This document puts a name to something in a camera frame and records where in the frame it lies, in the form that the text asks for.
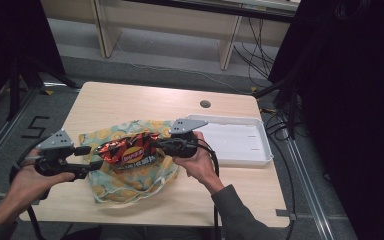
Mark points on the white plastic tray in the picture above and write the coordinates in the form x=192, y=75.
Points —
x=233, y=143

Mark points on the aluminium floor rail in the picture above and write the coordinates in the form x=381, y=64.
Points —
x=310, y=190
x=3, y=136

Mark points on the red black chip packet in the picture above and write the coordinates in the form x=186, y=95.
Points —
x=130, y=151

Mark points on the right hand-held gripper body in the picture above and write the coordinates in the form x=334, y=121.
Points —
x=186, y=126

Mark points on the person's right hand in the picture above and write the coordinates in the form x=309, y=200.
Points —
x=200, y=166

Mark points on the citrus print fabric bag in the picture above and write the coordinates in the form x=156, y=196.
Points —
x=136, y=183

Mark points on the black metal stand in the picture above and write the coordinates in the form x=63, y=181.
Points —
x=30, y=80
x=288, y=96

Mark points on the black curtain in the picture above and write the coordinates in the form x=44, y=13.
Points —
x=353, y=110
x=10, y=43

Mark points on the light wooden shelf unit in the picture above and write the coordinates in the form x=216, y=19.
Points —
x=166, y=23

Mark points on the grey tape strip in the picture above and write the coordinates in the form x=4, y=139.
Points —
x=285, y=214

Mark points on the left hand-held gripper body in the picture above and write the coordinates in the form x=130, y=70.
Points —
x=56, y=141

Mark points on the person's left hand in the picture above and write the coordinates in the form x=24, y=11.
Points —
x=30, y=183

